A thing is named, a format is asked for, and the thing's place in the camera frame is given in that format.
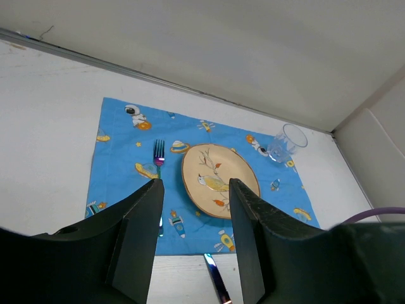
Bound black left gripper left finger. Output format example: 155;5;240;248
1;179;165;303

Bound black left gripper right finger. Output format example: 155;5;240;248
229;179;404;303

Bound iridescent knife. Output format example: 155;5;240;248
203;253;232;304

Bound blue space-print cloth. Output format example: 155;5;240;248
85;98;319;255

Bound iridescent fork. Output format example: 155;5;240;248
153;139;166;238

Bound beige bird-pattern plate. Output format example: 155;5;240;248
182;144;260;219

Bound clear plastic cup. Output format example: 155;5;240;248
267;123;308;163

